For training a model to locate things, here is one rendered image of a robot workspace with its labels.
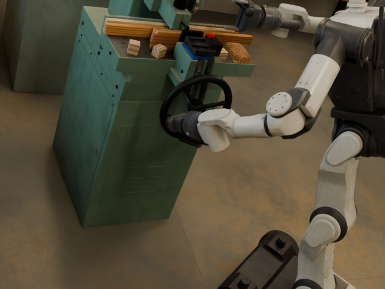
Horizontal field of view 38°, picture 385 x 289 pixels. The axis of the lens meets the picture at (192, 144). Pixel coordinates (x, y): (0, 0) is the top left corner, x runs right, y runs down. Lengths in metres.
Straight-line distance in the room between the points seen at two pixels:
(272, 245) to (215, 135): 0.97
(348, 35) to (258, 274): 1.18
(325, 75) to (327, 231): 0.70
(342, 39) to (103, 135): 1.07
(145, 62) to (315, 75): 0.72
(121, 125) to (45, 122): 0.97
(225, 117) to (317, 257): 0.81
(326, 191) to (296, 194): 1.20
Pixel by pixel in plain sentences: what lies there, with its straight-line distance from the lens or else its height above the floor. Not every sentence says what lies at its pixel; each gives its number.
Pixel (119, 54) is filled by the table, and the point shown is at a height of 0.90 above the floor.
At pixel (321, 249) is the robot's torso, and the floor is 0.53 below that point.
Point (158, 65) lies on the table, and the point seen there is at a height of 0.87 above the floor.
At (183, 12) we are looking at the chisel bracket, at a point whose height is 1.03.
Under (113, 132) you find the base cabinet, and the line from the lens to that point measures 2.24.
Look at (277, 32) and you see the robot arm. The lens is 2.26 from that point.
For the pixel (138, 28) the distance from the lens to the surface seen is 2.19.
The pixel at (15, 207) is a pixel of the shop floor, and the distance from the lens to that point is 2.63.
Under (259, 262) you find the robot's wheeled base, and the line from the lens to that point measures 2.51.
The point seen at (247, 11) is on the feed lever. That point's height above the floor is 1.17.
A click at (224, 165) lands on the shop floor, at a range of 3.24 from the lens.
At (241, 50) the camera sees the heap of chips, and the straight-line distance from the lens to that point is 2.32.
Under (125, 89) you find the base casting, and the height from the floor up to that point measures 0.76.
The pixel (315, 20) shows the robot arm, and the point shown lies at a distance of 2.31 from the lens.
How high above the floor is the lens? 1.88
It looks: 35 degrees down
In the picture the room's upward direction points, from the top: 22 degrees clockwise
